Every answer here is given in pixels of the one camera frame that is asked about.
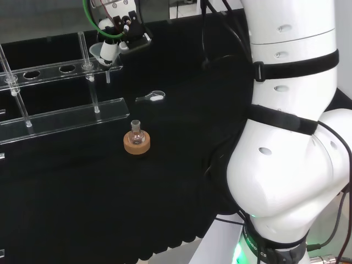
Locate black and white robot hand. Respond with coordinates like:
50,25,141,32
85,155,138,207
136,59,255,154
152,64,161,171
90,0,153,69

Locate clear plastic funnel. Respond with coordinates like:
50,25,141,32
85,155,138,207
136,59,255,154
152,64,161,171
89,42,122,84

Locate clear weighing funnel with powder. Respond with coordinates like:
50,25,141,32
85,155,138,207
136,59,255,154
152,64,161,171
135,90,166,103

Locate clear funnel stand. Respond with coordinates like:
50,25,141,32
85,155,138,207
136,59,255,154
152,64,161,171
0,31,130,145

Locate round-bottom glass flask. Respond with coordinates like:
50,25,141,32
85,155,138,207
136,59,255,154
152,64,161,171
129,119,146,146

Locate black cloth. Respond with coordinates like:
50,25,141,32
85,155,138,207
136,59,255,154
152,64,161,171
0,7,352,264

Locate green cable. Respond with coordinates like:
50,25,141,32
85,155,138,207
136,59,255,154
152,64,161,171
82,0,129,38

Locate black hanging cable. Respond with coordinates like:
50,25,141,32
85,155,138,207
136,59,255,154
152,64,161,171
199,0,213,71

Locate cork ring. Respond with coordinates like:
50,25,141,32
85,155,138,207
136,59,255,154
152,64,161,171
123,131,152,155

